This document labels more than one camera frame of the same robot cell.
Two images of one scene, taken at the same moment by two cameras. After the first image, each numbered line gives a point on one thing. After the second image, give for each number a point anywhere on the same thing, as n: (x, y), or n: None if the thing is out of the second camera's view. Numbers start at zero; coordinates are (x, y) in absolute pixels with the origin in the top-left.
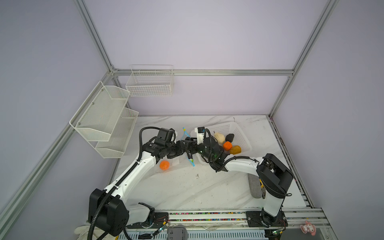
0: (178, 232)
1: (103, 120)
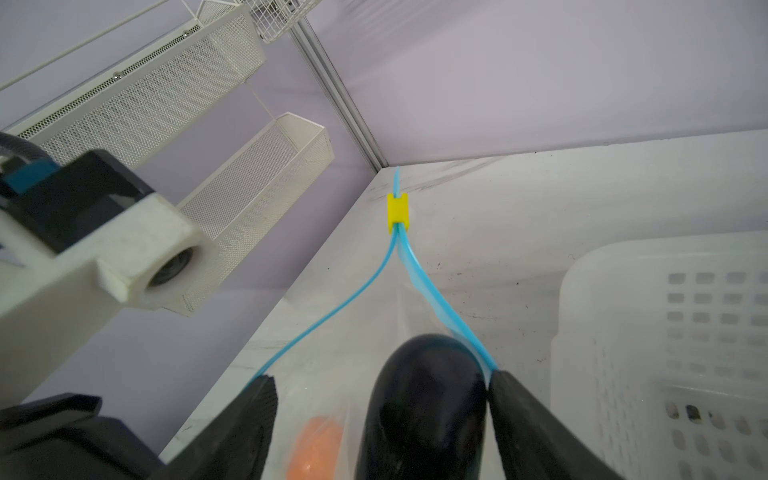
0: None
1: (133, 107)
